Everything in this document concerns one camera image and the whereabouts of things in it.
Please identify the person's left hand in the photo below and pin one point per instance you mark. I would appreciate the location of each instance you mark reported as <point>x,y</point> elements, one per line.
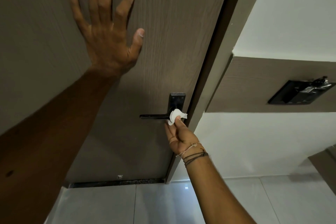
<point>105,40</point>

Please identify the person's right hand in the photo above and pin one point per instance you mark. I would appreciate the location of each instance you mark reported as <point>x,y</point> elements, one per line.
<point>182,138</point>

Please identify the person's left little finger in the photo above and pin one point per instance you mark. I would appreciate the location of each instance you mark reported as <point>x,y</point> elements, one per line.
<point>78,8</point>

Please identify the person's left thumb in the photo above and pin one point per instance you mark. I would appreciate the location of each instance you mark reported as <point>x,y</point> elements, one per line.
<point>137,41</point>

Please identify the person's right thumb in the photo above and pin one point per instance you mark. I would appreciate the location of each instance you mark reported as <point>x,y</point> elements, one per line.
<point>179,121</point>

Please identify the white tissue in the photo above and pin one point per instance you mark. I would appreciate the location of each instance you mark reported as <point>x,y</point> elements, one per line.
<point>175,116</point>

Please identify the brown wooden door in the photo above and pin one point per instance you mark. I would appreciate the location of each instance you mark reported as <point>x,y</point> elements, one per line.
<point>162,34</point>

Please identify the person's right forearm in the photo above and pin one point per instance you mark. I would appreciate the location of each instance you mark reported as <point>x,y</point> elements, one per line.
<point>215,192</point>

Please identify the person's left forearm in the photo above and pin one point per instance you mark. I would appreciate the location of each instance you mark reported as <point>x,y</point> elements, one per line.
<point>49,137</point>

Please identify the black door threshold strip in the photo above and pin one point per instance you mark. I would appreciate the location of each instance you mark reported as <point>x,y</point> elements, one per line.
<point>115,183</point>

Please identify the silver key tag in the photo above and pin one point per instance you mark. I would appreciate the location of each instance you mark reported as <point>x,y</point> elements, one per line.
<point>316,84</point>

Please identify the brown wooden furniture corner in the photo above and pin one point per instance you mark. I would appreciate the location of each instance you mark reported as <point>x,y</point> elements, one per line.
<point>324,168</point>

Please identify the brown wooden wall panel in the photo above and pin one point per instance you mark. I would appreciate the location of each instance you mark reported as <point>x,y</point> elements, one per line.
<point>249,87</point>

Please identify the brown door frame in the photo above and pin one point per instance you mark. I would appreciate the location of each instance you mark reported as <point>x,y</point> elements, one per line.
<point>223,48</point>

